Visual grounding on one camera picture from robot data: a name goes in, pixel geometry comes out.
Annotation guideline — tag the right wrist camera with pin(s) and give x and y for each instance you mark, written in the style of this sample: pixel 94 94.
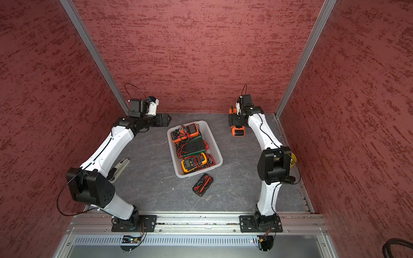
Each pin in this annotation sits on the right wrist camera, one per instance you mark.
pixel 244 102

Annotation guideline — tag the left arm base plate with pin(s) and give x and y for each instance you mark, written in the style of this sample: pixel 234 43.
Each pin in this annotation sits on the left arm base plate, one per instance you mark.
pixel 139 223

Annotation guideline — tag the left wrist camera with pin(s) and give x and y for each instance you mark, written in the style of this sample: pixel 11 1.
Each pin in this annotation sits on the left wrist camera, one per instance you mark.
pixel 142 108

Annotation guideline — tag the yellow cup with batteries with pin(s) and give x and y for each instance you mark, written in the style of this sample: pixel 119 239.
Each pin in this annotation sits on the yellow cup with batteries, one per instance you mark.
pixel 293 160

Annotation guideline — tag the white grey stapler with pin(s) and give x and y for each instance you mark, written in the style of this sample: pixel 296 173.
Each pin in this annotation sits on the white grey stapler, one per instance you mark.
pixel 116 171

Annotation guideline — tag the orange multimeter with leads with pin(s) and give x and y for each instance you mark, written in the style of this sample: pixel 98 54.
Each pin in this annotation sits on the orange multimeter with leads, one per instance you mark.
pixel 236 130

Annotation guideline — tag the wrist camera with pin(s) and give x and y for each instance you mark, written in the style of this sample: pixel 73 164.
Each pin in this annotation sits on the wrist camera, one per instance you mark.
pixel 244 102
pixel 142 108

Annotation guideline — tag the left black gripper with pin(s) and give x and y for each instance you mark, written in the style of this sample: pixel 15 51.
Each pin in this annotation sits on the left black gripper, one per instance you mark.
pixel 165 122

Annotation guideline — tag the green multimeter face down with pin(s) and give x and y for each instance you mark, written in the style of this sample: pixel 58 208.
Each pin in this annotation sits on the green multimeter face down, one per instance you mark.
pixel 191 148

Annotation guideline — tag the large red black multimeter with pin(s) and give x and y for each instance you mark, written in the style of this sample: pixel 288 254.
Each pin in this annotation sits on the large red black multimeter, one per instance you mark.
pixel 210 160

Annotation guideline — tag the black multimeter with red leads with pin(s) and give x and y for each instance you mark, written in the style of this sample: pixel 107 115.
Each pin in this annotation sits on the black multimeter with red leads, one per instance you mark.
pixel 202 185

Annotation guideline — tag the orange clamp meter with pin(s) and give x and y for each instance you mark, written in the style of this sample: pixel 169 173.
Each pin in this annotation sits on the orange clamp meter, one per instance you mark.
pixel 185 132

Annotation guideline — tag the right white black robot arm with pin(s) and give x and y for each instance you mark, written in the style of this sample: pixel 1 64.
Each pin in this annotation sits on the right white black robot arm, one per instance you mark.
pixel 273 166

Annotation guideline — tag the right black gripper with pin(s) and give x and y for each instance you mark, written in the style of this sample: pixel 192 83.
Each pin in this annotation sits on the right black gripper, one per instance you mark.
pixel 233 120

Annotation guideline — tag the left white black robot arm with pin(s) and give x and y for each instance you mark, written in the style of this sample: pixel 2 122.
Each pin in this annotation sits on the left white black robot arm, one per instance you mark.
pixel 90 183

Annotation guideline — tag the white plastic perforated basket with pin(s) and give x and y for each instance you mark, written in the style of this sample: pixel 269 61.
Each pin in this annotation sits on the white plastic perforated basket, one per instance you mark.
pixel 211 148

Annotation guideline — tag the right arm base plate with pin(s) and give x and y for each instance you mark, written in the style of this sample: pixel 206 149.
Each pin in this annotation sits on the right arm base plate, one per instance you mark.
pixel 259 223

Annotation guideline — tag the yellow black multimeter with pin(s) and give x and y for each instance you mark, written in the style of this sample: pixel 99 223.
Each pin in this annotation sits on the yellow black multimeter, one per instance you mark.
pixel 194 162

